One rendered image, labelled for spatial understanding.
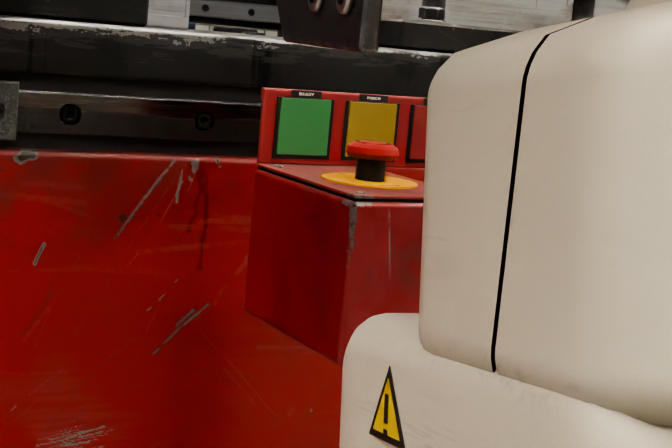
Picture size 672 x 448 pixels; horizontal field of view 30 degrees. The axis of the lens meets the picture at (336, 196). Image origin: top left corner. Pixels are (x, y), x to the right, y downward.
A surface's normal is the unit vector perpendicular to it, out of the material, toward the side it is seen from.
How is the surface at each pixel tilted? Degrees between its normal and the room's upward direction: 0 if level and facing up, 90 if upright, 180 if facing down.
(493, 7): 90
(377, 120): 90
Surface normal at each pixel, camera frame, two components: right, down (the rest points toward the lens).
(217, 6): 0.45, 0.16
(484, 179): -0.93, -0.04
